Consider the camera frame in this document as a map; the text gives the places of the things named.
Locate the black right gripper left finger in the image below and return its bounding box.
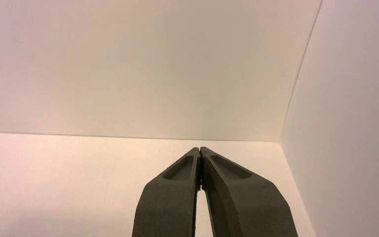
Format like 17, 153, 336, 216
132, 147, 201, 237

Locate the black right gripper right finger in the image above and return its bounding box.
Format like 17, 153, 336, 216
200, 146, 299, 237

